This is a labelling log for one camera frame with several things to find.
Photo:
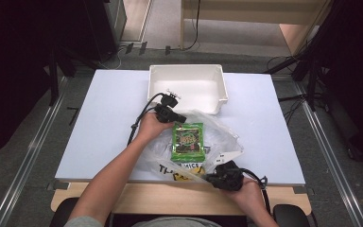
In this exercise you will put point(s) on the light wooden bench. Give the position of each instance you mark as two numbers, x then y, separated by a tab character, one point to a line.
249	12

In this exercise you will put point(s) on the person's right hand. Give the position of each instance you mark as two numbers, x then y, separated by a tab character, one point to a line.
250	195

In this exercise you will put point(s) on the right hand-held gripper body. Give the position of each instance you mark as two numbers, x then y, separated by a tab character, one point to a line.
231	176

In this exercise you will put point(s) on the person's left hand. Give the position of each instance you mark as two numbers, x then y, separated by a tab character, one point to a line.
149	127

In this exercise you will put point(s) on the black stand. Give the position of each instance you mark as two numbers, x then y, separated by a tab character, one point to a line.
312	63
54	75

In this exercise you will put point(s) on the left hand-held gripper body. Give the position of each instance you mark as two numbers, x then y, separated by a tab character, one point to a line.
164	110

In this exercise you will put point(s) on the person's grey shirt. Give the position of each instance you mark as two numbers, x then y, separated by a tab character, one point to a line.
176	222

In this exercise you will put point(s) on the black cabinet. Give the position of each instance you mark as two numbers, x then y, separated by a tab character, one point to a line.
107	28

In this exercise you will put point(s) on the small black floor block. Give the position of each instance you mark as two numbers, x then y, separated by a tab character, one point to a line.
129	48
142	48
168	49

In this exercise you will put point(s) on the black curtain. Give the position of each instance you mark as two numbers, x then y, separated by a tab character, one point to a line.
359	78
9	78

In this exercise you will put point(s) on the metal floor rail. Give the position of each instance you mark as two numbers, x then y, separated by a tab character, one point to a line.
327	151
28	154

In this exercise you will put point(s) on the translucent white plastic bag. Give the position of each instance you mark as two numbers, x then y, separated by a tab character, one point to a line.
223	138

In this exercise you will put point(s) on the green snack packet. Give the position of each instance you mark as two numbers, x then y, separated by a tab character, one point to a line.
187	142

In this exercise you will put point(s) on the white plastic bin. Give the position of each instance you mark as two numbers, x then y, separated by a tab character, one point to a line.
186	85

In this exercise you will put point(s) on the light wooden desk frame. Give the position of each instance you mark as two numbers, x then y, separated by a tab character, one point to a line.
176	198

